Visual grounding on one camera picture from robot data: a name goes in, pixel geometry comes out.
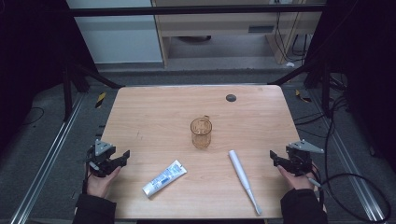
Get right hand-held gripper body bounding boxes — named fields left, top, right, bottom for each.
left=285, top=139, right=325, bottom=177

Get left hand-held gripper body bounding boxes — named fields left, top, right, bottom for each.
left=86, top=139, right=118, bottom=178

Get white electric toothbrush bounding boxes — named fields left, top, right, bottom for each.
left=228, top=149, right=263, bottom=217

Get amber glass cup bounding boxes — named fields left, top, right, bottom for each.
left=190, top=115, right=214, bottom=150

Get person's right hand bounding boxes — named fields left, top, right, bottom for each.
left=276, top=164, right=316, bottom=191

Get person's left hand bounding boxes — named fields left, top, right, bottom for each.
left=86, top=163, right=122, bottom=199

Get white blue toothpaste tube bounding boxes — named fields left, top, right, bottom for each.
left=141, top=159, right=189, bottom=199

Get yellow black tape strip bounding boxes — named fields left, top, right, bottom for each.
left=94, top=91, right=107, bottom=109
left=294, top=89, right=313, bottom=104

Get black metal stand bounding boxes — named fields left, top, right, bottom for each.
left=61, top=60, right=125, bottom=123
left=267, top=59, right=332, bottom=118

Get black curtain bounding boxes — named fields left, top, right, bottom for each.
left=0, top=0, right=97, bottom=157
left=306, top=0, right=396, bottom=174

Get white cabinet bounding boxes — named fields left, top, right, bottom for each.
left=65, top=0, right=164, bottom=65

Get light wooden desk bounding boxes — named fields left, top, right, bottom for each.
left=150, top=0, right=326, bottom=68

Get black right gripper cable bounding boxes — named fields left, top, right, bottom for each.
left=304, top=174, right=325, bottom=208

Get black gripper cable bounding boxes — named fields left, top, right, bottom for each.
left=304, top=174, right=325, bottom=208
left=81, top=169, right=94, bottom=195

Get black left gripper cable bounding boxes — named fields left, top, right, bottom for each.
left=81, top=169, right=94, bottom=195

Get black floor cable bundle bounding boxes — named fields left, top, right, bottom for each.
left=292, top=110, right=331, bottom=139

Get aluminium floor rail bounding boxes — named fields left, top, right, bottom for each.
left=8, top=92, right=86, bottom=224
left=307, top=90, right=387, bottom=222

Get thin black floor cable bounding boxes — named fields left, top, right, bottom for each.
left=19, top=106, right=46, bottom=128

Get black looped floor cable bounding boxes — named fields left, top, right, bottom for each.
left=319, top=96, right=392, bottom=224

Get black hanging desk cables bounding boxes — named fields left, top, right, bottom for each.
left=273, top=11, right=313, bottom=63

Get black horizontal frame bar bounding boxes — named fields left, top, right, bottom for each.
left=65, top=4, right=327, bottom=18

